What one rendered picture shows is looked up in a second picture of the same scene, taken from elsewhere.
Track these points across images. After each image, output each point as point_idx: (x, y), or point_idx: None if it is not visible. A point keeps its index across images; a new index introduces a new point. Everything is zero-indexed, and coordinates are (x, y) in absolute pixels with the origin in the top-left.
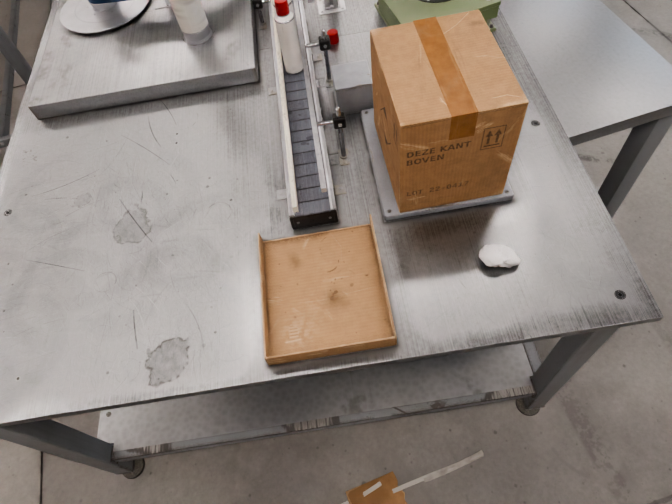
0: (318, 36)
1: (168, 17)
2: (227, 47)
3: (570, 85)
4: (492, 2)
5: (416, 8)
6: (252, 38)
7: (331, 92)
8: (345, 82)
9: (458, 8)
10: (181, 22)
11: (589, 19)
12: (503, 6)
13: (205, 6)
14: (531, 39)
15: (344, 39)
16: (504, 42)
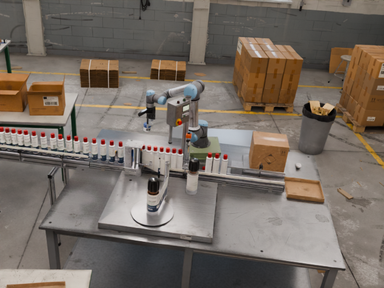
0: None
1: (173, 196)
2: (203, 186)
3: (244, 142)
4: (217, 138)
5: (210, 148)
6: (200, 180)
7: None
8: (240, 166)
9: (215, 143)
10: (196, 186)
11: (220, 132)
12: None
13: (172, 187)
14: (223, 141)
15: None
16: (222, 145)
